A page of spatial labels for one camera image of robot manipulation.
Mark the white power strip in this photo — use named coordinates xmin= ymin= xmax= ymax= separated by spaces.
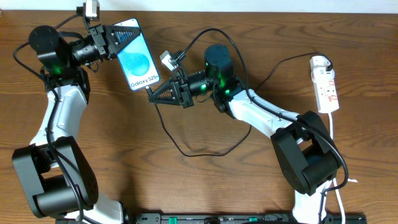
xmin=310 ymin=55 xmax=339 ymax=114

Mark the white power strip cord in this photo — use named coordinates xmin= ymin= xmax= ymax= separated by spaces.
xmin=327 ymin=112 xmax=346 ymax=224

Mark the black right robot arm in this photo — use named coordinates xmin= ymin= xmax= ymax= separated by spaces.
xmin=149 ymin=44 xmax=346 ymax=223

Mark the blue Galaxy smartphone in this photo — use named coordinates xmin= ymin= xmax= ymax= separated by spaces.
xmin=115 ymin=19 xmax=160 ymax=91

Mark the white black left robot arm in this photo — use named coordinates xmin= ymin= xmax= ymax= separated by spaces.
xmin=12 ymin=25 xmax=141 ymax=223

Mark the black USB charging cable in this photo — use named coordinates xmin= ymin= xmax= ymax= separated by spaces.
xmin=145 ymin=52 xmax=334 ymax=157

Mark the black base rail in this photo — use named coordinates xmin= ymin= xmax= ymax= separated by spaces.
xmin=135 ymin=212 xmax=368 ymax=224

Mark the white USB charger adapter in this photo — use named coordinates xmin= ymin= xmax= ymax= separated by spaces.
xmin=311 ymin=66 xmax=335 ymax=83

